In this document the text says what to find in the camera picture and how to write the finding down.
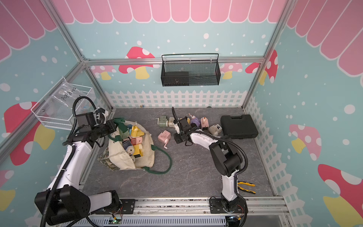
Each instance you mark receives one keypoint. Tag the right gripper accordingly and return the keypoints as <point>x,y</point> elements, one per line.
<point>176,136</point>

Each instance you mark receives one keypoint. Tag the yellow black pencil sharpener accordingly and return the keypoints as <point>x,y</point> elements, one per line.
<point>138,151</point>

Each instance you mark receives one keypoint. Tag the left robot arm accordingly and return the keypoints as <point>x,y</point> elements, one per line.
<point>63,201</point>

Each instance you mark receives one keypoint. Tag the cream canvas tote bag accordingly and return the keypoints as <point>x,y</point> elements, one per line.
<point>116,158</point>

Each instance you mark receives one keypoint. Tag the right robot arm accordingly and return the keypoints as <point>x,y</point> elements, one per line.
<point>229,159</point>

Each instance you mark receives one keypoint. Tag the yellow crank pencil sharpener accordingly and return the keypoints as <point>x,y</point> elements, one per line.
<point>136,132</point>

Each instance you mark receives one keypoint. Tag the green pencil sharpener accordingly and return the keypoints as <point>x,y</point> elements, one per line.
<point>162,121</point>

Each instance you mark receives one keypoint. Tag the cream crank pencil sharpener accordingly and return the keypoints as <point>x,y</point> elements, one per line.
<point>215,129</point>

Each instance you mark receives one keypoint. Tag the beige pencil sharpener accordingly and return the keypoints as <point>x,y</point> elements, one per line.
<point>171,123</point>

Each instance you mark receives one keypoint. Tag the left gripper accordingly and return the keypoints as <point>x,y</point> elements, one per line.
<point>112,128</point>

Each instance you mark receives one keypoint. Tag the clear wall bin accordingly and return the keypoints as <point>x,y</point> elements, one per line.
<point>54,110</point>

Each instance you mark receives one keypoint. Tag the black box in basket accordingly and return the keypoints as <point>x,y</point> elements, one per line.
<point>172,79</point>

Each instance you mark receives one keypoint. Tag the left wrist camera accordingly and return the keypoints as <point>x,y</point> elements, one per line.
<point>101,115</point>

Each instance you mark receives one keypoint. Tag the purple pencil sharpener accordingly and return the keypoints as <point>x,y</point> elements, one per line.
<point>195,122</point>

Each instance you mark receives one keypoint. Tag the pink boxy pencil sharpener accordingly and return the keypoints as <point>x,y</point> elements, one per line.
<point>164,137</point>

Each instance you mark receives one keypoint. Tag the black wire mesh basket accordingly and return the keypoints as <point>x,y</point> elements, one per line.
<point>203,69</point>

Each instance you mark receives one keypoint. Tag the black plastic tool case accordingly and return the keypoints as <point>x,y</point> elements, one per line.
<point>239,127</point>

